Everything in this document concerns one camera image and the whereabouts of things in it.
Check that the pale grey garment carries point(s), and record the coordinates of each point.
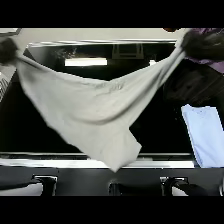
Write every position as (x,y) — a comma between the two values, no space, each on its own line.
(93,110)

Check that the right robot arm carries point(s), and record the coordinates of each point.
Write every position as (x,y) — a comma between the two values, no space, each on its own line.
(200,45)

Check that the light blue garment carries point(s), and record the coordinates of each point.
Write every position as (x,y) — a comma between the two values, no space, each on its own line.
(206,136)

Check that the purple printed garment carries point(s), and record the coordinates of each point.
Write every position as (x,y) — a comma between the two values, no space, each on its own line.
(216,65)

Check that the silver frame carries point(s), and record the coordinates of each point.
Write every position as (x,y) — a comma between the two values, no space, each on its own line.
(66,163)

